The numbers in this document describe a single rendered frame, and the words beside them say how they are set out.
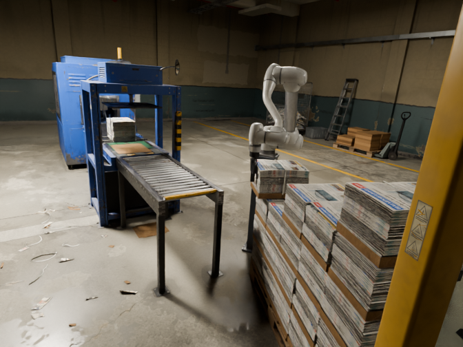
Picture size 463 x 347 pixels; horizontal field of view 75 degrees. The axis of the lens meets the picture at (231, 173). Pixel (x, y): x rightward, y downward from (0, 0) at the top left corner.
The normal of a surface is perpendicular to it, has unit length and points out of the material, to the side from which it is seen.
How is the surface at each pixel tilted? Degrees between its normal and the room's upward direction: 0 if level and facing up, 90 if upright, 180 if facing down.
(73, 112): 90
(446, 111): 90
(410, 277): 90
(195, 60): 90
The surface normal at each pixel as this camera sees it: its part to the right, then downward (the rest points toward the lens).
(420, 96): -0.84, 0.11
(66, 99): 0.53, 0.29
